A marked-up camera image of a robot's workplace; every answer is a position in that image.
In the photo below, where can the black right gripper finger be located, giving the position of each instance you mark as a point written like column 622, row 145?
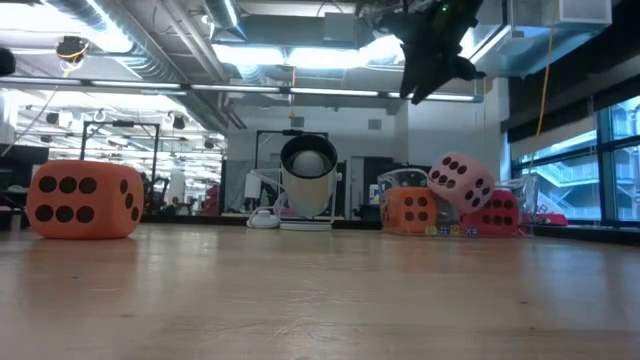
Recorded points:
column 432, row 80
column 415, row 75

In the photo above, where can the large pink foam die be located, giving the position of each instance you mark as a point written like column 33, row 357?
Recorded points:
column 461, row 192

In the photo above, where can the large orange foam die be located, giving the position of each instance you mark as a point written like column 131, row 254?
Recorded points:
column 400, row 220
column 85, row 200

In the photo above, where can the large red foam die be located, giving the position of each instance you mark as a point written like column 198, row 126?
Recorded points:
column 500, row 225

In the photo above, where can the white air unit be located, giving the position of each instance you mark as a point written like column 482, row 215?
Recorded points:
column 575, row 12

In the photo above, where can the clear plastic container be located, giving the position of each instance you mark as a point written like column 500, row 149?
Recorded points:
column 527, row 210

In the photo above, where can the red background object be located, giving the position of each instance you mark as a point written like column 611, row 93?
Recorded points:
column 547, row 218

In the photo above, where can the long ceiling light strip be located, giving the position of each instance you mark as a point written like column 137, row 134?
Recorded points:
column 235, row 89

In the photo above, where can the white rectangular box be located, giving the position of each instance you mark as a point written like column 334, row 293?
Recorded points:
column 252, row 186

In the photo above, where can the black hanging device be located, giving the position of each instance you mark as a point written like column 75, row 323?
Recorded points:
column 72, row 47

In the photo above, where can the silver ventilation duct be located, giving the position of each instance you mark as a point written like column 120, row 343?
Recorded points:
column 222, row 12

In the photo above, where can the black aluminium table frame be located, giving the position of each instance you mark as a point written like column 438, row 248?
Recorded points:
column 190, row 218

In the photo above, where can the black rack frame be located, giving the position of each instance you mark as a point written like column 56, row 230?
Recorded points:
column 122, row 122

